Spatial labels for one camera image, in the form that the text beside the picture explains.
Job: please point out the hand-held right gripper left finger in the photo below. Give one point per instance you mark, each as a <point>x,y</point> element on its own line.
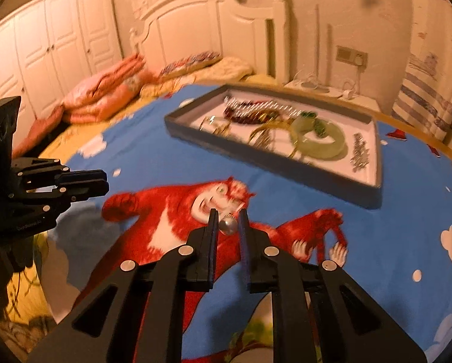
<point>210,249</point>

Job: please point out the gold round pendant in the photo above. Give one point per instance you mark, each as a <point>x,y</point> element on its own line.
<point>261,136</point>

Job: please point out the yellow floral pillow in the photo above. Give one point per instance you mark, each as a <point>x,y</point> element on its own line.
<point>229,66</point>

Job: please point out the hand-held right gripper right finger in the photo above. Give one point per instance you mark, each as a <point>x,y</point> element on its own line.
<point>244,249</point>

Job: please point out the printed striped curtain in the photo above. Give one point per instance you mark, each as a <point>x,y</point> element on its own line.
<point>430,83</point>

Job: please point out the green jade bangle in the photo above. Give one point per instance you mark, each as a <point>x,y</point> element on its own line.
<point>324,147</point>

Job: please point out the white plug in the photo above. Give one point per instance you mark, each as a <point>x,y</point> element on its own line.
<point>359,59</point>

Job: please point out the grey jewelry tray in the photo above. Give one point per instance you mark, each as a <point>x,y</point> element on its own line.
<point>339,168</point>

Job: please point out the folded pink quilt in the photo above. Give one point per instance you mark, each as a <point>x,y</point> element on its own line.
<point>97,98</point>

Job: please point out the white wardrobe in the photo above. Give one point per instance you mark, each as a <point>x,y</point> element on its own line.
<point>52,37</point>

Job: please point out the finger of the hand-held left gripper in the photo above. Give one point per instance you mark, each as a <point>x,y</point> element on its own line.
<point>86,177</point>
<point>86,192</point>

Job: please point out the patterned cushion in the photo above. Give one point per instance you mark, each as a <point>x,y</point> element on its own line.
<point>188,62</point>

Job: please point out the wall socket panel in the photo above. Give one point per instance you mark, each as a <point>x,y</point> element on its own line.
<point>345,53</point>

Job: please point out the blue printed blanket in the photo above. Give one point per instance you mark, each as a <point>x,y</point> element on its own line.
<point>362,234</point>

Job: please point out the white bed headboard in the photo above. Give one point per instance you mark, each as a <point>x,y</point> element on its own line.
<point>188,34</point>

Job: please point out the white nightstand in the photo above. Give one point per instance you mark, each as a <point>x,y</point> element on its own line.
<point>362,102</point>

